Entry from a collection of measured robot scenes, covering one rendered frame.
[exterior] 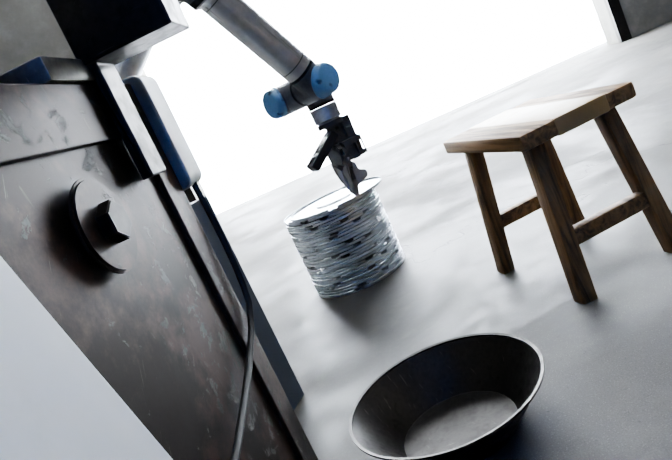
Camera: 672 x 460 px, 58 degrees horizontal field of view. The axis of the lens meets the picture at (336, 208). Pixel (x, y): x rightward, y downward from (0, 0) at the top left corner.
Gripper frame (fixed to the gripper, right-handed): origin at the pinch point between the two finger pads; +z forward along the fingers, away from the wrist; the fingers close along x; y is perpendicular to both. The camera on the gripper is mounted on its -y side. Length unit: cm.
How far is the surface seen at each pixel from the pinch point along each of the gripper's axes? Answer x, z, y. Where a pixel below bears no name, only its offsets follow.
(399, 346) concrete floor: -36, 27, -23
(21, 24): 402, -182, -12
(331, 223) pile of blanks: 7.0, 5.9, -6.6
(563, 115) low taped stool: -68, -6, 9
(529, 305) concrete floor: -54, 27, -2
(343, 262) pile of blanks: 7.7, 17.4, -8.0
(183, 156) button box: -76, -26, -55
